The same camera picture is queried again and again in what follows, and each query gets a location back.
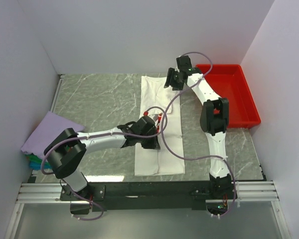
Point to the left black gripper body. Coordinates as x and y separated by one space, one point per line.
148 143

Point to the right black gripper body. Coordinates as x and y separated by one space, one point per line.
173 79

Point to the white t-shirt red print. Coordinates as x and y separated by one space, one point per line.
161 162

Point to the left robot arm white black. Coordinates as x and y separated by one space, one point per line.
66 151

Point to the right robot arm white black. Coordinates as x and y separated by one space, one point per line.
214 117

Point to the red plastic bin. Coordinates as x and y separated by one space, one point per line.
228 81

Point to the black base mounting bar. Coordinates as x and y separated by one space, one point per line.
146 195

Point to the folded lavender t-shirt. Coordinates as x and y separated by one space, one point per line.
49 128

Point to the folded green t-shirt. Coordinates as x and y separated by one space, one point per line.
33 158

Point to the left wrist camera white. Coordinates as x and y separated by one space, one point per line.
152 115

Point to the aluminium rail frame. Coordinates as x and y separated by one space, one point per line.
247 191

